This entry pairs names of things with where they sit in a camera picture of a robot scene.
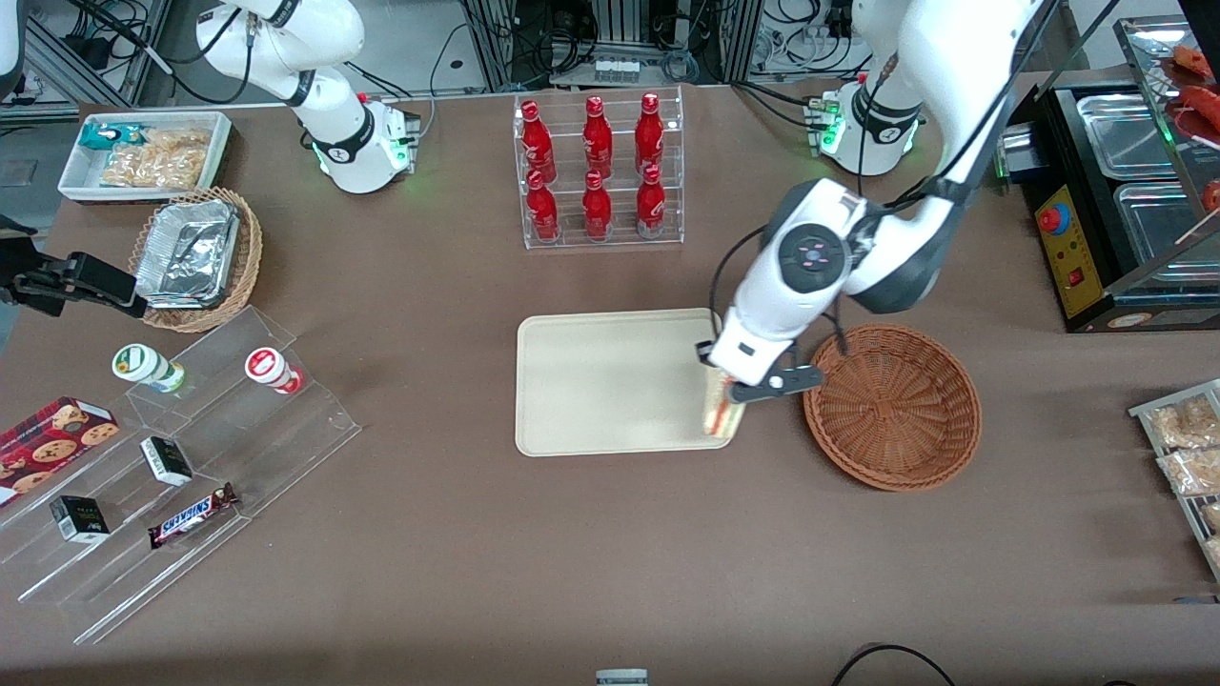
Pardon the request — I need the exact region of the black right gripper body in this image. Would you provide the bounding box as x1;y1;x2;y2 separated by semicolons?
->
0;217;72;308

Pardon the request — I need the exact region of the triangle sandwich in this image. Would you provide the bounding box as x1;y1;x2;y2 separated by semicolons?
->
703;370;746;437

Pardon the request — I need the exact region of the cream plastic tray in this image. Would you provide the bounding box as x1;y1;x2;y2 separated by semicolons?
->
515;307;746;458

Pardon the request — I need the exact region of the brown round wicker basket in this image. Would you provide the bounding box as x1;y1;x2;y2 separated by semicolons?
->
803;324;983;493

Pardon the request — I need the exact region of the light wicker basket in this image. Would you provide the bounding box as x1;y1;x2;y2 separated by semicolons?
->
129;187;263;334

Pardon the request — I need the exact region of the grey snack display tray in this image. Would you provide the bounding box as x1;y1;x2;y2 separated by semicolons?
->
1129;379;1220;582

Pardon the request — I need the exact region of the stack of foil containers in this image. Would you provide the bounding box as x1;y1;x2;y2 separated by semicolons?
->
135;198;239;311

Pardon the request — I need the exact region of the green lidded yogurt cup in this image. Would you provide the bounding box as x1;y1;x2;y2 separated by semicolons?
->
112;343;187;394

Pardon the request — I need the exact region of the white rectangular snack bin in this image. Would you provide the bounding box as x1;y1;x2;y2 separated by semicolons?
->
57;111;233;204

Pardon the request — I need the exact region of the clear bag of crackers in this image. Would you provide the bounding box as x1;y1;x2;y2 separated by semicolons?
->
100;129;213;190

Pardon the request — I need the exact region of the teal snack packet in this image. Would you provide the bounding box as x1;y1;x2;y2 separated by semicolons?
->
79;122;144;151

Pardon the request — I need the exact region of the red cola bottle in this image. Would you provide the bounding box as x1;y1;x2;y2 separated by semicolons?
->
582;95;614;180
526;170;561;242
635;91;665;177
636;164;667;239
581;170;613;241
520;100;557;184

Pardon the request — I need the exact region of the red cookie box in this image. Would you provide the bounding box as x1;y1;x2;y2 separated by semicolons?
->
0;396;120;506

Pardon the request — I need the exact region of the red lidded yogurt cup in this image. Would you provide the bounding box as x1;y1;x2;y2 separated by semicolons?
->
244;347;306;396

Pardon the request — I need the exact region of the small black carton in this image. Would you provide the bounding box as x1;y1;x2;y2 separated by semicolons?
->
140;436;193;487
50;495;112;544

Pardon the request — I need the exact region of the clear acrylic bottle rack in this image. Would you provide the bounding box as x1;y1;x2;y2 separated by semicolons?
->
513;86;685;251

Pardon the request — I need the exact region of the clear acrylic stepped shelf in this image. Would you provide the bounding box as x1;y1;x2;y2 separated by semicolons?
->
0;305;363;647

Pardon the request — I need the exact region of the brown Snickers bar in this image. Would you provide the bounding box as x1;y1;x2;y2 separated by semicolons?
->
148;483;239;550

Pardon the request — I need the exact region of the black food warmer cabinet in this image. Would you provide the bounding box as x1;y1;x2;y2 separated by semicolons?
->
996;0;1220;334

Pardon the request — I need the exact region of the steel warmer pan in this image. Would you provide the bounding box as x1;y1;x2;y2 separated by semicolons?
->
1113;181;1220;287
1077;93;1180;180

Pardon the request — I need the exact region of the clear bag of pastry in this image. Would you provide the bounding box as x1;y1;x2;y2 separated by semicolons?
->
1144;395;1220;449
1158;448;1220;496

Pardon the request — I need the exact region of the red sausage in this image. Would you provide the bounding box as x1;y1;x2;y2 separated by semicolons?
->
1168;43;1220;82
1177;86;1220;144

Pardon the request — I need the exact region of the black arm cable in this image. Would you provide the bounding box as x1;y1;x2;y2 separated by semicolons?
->
710;224;851;358

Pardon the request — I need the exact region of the black floor cable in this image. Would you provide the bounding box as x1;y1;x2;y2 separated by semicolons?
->
831;644;957;686

